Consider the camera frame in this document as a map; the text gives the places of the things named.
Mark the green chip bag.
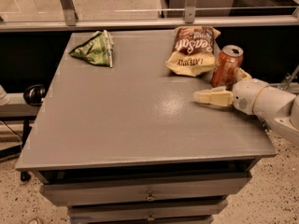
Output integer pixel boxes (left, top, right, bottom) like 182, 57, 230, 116
68, 30, 114, 68

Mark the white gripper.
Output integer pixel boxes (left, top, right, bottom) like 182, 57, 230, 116
193, 68, 269, 115

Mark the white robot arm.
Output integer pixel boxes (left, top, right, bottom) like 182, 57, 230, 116
193, 68, 299, 144

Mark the metal railing frame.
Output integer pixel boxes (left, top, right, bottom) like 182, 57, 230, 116
0, 0, 299, 32

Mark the grey drawer cabinet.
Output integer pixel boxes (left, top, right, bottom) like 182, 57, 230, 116
17, 30, 275, 224

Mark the red coke can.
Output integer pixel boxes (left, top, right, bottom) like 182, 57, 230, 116
211, 45, 244, 87

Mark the black round object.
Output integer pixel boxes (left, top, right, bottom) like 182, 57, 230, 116
23, 84, 46, 106

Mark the top grey drawer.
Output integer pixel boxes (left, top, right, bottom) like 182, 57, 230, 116
40, 172, 251, 206

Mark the brown chip bag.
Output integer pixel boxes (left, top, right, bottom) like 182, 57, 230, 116
165, 26, 221, 77

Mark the grey drawer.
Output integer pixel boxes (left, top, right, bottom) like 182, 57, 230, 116
40, 172, 251, 206
68, 200, 227, 223

